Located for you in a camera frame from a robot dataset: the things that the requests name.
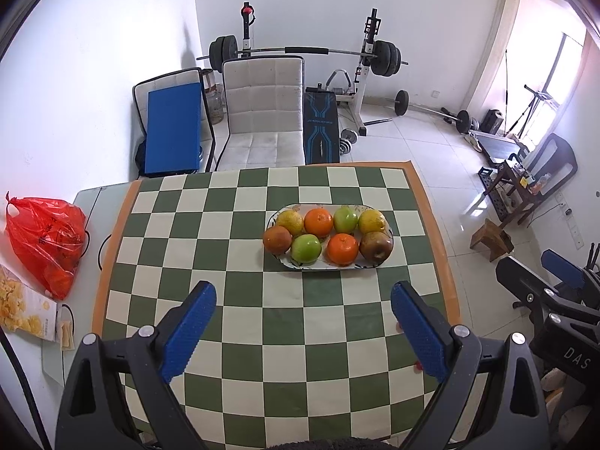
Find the curl barbell with plates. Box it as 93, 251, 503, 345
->
393, 90, 472, 133

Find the green white checkered tablecloth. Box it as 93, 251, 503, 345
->
91, 159, 462, 450

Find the yellow lemon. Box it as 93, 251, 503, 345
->
357, 209, 389, 235
276, 209, 305, 237

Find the blue board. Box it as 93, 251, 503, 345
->
144, 82, 202, 175

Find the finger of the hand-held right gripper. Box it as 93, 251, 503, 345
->
541, 249, 600, 310
495, 257, 577, 326

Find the floral oval plate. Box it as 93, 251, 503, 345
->
265, 203, 395, 273

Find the thick black cable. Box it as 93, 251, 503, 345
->
0, 323, 53, 450

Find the green apple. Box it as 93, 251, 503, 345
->
333, 206, 359, 234
291, 234, 323, 264

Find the thin black cable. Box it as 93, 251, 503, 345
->
97, 232, 116, 273

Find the small wooden stool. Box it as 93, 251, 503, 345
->
470, 219, 515, 262

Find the person's dark fleece clothing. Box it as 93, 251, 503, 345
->
267, 438, 390, 450

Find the orange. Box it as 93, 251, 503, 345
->
304, 207, 335, 238
327, 233, 360, 266

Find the white barbell rack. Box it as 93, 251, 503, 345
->
239, 2, 381, 137

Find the dark wooden side table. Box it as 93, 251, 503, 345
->
487, 159, 545, 226
518, 132, 579, 226

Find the black music stand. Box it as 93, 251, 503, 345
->
508, 83, 557, 137

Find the red plastic bag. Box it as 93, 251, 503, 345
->
4, 192, 88, 301

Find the barbell with black plates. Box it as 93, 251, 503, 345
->
197, 35, 408, 78

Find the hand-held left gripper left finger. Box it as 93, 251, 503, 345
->
55, 280, 217, 450

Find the clear glass jar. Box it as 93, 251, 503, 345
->
205, 70, 227, 125

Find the grey metal handle frame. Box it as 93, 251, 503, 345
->
325, 69, 357, 100

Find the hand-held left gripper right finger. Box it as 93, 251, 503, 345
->
390, 281, 549, 450

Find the yellow snack box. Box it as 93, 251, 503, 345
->
0, 264, 59, 342

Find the dark red apple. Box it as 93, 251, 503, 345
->
359, 231, 394, 263

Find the black blue weight bench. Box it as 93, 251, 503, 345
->
302, 87, 341, 165

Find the reddish brown apple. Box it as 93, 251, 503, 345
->
262, 225, 293, 255

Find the white wall power strip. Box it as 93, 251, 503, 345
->
558, 192, 584, 249

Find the black plastic crate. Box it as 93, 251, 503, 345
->
477, 166, 509, 221

